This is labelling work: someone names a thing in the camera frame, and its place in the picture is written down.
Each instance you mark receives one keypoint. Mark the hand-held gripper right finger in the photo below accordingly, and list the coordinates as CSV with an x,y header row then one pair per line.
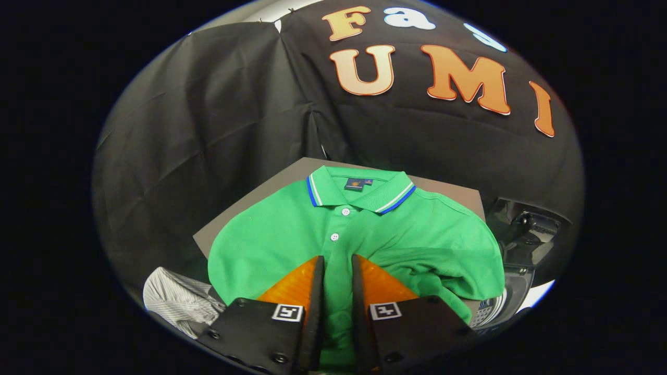
x,y
358,317

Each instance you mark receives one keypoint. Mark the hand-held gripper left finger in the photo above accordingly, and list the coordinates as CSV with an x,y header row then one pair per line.
x,y
316,312

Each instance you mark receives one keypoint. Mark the green polo shirt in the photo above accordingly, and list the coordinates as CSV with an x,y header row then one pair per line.
x,y
281,234

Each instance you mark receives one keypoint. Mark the grey striped shirt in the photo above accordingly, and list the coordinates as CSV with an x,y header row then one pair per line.
x,y
177,299

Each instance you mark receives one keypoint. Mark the grey washing machine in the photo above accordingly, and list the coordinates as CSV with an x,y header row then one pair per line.
x,y
513,291

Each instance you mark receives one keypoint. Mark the dark washing machine lid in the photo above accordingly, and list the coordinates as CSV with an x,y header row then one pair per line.
x,y
526,229

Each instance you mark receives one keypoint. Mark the grey side table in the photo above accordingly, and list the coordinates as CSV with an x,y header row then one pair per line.
x,y
250,208

